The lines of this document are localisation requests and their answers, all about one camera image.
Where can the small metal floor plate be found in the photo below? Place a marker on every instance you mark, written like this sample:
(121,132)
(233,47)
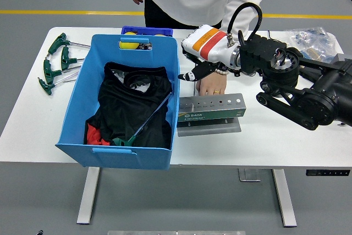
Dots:
(248,175)

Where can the large yellow ball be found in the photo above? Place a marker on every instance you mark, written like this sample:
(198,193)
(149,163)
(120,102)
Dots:
(127,45)

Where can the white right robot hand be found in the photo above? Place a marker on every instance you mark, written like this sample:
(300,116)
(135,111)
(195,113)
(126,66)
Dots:
(209,43)

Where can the person's left hand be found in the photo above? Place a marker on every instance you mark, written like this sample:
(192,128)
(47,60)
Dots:
(211,86)

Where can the white table leg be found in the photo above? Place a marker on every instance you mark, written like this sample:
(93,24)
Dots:
(284,196)
(88,196)

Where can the black garment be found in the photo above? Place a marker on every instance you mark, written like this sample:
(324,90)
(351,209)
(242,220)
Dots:
(123,108)

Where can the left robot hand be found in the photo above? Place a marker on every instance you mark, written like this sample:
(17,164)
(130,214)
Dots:
(39,232)

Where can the black table control panel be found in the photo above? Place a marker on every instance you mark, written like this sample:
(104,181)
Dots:
(327,172)

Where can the grey box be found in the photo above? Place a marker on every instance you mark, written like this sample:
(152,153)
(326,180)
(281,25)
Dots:
(341,58)

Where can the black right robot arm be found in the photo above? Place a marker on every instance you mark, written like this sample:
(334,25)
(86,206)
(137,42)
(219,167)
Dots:
(316,100)

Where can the small black plug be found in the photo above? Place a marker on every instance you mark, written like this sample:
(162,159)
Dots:
(341,123)

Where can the tan resistor strip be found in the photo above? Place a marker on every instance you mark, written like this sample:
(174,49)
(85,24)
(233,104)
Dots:
(310,52)

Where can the grey metal hex key stand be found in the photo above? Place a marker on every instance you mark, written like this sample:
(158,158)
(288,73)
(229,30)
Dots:
(209,116)

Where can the red cloth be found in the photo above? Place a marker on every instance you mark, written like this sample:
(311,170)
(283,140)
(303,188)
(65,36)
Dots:
(93,136)

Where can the dark blue plastic bin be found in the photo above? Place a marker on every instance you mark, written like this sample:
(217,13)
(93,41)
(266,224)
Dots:
(148,30)

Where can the light blue storage box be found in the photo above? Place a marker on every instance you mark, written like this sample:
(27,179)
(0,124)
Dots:
(82,100)

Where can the clear bag of blue resistors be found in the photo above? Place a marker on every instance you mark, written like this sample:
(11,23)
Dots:
(310,37)

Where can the person's left forearm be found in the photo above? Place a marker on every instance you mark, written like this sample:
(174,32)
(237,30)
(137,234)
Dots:
(242,4)

